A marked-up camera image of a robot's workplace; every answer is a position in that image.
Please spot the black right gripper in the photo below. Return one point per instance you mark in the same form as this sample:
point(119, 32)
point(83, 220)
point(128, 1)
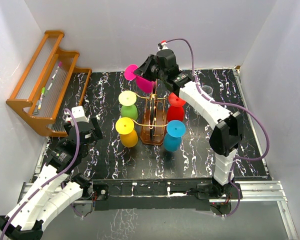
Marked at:
point(140, 71)

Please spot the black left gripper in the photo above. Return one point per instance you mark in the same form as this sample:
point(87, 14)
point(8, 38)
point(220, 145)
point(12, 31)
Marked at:
point(96, 134)

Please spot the magenta wine glass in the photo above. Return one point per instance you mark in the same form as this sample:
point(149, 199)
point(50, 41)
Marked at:
point(145, 85)

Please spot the gold wire wine glass rack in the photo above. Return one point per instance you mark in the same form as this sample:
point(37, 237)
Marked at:
point(154, 121)

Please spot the clear wine glass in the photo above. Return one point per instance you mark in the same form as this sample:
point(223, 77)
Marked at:
point(206, 89)

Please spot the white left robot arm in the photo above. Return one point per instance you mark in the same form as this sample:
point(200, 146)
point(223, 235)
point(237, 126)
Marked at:
point(54, 189)

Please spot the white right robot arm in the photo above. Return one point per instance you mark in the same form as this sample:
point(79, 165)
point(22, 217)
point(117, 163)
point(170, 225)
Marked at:
point(227, 128)

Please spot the green wine glass cream base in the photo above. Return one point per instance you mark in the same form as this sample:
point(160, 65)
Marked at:
point(128, 99)

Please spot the orange wine glass yellow base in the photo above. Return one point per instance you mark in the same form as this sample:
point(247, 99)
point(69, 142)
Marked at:
point(125, 126)

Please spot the red wine glass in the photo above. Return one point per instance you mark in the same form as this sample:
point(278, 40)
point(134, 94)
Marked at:
point(176, 110)

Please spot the wooden tiered shelf rack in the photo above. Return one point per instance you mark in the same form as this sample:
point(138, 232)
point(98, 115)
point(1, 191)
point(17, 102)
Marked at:
point(67, 90)

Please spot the blue wine glass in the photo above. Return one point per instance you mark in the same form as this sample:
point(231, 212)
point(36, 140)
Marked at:
point(173, 138)

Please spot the green capped marker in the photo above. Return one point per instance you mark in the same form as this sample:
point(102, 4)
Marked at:
point(43, 91)

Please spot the purple capped marker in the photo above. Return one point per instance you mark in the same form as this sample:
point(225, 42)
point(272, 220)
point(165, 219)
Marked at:
point(56, 71)

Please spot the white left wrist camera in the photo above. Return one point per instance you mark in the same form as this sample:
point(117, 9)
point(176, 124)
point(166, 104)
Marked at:
point(78, 113)

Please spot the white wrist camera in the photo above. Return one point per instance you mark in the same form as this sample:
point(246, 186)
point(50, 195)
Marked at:
point(78, 113)
point(162, 45)

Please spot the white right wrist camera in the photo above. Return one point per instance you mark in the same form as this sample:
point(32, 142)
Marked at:
point(162, 45)

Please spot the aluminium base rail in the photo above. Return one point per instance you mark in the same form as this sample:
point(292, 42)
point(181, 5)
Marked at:
point(170, 210)

